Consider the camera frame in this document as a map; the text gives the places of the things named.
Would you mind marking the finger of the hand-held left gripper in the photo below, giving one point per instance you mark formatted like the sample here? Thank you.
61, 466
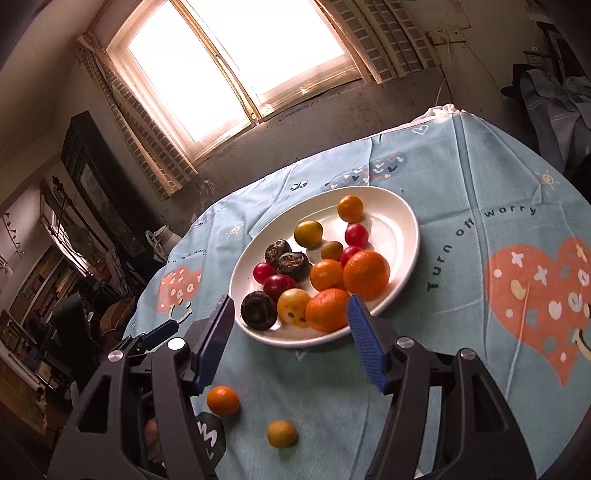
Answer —
157, 331

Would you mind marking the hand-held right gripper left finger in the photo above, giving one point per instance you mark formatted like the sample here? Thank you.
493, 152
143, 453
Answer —
214, 341

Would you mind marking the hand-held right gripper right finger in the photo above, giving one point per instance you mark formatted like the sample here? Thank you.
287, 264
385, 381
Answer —
367, 346

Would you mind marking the dark brown water chestnut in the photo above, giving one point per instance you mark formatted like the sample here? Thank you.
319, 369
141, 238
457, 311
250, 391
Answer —
258, 310
292, 266
277, 251

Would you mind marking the large yellow tomato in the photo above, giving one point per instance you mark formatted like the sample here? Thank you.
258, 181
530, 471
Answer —
293, 307

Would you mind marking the dark red cherry tomato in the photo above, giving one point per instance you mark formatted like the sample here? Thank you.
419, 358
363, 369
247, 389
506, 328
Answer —
277, 286

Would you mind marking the olive yellow cherry tomato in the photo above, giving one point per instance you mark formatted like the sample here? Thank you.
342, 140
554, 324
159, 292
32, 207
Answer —
331, 250

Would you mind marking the white oval plate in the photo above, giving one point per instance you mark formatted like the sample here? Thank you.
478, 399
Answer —
392, 221

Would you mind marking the small orange mandarin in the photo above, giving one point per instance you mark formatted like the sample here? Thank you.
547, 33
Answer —
223, 400

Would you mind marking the black chair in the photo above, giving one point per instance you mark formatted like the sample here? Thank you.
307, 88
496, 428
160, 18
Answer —
71, 327

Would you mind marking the white kettle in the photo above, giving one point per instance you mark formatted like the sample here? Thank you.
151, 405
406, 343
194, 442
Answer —
161, 240

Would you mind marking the light blue printed tablecloth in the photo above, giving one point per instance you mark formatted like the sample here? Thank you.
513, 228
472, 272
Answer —
461, 323

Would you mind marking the small yellow fruit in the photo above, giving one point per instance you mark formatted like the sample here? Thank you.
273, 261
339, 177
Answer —
282, 434

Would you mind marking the bookshelf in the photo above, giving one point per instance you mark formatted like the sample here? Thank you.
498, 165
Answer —
32, 314

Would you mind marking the orange cherry tomato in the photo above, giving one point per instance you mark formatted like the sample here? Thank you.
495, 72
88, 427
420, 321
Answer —
350, 208

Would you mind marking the dark wooden cabinet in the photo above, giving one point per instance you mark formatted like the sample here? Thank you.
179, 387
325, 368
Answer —
97, 184

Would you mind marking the checked curtain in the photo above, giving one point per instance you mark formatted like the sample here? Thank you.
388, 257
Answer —
147, 138
383, 37

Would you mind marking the window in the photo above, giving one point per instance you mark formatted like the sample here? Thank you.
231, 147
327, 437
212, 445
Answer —
207, 69

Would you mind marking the pile of clothes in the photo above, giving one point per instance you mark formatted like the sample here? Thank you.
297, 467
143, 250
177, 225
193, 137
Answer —
549, 115

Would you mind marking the wall socket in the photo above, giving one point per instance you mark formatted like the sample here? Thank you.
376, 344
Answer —
443, 35

